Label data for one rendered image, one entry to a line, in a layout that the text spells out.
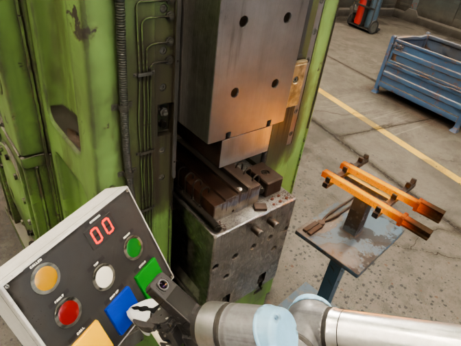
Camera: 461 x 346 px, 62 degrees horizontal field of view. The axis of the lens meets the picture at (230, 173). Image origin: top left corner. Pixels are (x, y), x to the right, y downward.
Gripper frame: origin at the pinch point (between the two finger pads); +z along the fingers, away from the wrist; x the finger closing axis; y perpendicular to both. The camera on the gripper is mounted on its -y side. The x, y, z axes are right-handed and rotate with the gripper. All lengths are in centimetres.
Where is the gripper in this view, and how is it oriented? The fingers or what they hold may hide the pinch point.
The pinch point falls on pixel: (130, 308)
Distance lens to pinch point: 90.9
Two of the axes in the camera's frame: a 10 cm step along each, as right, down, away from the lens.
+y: 3.5, 8.7, 3.4
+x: 4.4, -4.8, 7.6
